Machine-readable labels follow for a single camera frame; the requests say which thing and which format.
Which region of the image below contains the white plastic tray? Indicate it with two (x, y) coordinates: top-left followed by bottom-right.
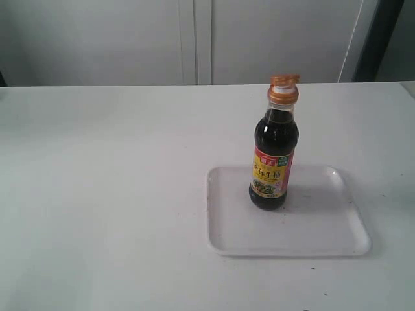
(206, 165), (372, 257)

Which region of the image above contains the dark soy sauce bottle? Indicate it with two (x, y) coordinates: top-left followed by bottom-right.
(248, 75), (300, 211)

